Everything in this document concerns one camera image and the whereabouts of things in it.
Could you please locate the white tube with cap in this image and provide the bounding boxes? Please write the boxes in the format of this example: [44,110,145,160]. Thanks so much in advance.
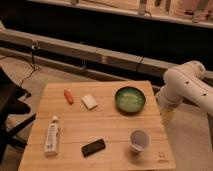
[44,116,59,156]

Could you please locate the black floor cable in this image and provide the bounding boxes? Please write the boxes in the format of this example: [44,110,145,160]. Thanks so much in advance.
[0,39,43,88]

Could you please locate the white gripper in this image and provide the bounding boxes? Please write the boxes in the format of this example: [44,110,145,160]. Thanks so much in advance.
[160,105,174,126]

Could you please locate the black chair base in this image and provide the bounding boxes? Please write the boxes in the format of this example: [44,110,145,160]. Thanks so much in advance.
[0,67,36,163]

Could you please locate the wooden table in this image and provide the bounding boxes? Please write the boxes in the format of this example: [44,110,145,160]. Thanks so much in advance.
[18,81,176,171]

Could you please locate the green ceramic bowl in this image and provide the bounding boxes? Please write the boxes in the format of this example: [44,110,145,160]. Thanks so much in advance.
[114,86,146,113]

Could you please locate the white sponge block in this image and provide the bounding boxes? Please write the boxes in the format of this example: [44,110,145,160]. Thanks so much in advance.
[81,94,97,110]

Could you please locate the black smartphone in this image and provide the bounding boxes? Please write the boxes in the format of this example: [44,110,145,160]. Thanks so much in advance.
[81,139,105,157]

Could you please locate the orange carrot toy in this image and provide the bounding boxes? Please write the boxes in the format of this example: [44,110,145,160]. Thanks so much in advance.
[64,90,73,105]

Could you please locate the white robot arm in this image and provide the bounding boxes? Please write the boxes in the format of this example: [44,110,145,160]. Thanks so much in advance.
[156,61,213,126]

